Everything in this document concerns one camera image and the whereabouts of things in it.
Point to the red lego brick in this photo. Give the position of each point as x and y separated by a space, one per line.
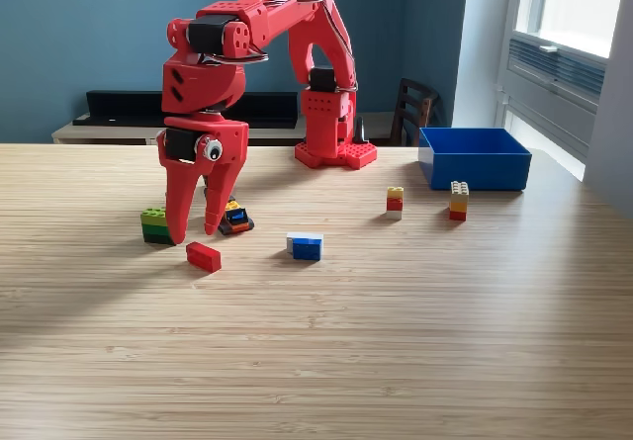
204 257

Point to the beige orange red lego stack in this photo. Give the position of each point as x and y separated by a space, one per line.
459 200

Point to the green lego block stack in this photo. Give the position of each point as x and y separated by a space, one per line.
153 225

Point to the blue and white lego block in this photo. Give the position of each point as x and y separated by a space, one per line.
306 249

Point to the yellow red white lego stack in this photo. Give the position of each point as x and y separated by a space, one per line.
394 202

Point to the blue plastic bin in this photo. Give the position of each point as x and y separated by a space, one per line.
475 170

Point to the yellow toy digger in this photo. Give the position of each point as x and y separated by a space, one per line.
237 217

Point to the pale wooden sideboard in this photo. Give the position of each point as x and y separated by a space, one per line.
99 134

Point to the black cone-shaped plug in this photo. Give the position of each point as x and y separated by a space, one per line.
360 133

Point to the dark wooden chair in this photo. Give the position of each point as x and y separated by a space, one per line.
401 114

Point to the grey window vent grille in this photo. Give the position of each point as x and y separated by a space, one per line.
569 71

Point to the white window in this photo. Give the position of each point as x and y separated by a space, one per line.
583 5

